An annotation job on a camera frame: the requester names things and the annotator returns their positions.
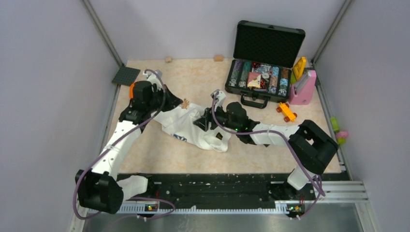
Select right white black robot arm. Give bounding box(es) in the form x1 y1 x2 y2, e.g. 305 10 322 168
193 89 338 199

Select yellow toy block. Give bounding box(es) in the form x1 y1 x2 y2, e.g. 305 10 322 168
293 57 307 81

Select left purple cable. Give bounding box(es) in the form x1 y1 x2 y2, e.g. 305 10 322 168
72 69 176 221

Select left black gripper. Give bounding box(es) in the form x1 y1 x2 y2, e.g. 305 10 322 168
146 84 182 113

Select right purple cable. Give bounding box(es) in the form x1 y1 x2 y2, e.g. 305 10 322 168
211 91 326 219

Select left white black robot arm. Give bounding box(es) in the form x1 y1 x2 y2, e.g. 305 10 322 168
72 69 182 219

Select dark grey lego baseplate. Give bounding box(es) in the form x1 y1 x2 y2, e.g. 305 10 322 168
112 66 141 87

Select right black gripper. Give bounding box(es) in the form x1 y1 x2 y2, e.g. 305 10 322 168
193 102 239 132

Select yellow orange toy piece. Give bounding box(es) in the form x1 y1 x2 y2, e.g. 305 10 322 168
276 102 297 122

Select purple cable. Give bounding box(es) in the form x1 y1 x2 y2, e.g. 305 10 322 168
72 69 176 221
211 91 326 219

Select black mounting base plate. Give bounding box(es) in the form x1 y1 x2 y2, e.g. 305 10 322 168
124 173 316 212

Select green pink toy bricks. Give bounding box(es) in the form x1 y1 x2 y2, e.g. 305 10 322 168
329 116 349 145

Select small wooden block right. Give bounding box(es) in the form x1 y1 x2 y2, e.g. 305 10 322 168
213 55 224 62

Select white t-shirt garment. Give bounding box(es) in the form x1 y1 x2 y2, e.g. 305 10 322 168
154 103 231 152

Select pink box with grey lid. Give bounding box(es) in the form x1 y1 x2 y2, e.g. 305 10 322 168
289 70 317 105

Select black open poker chip case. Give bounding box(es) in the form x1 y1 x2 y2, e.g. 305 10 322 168
225 20 306 109

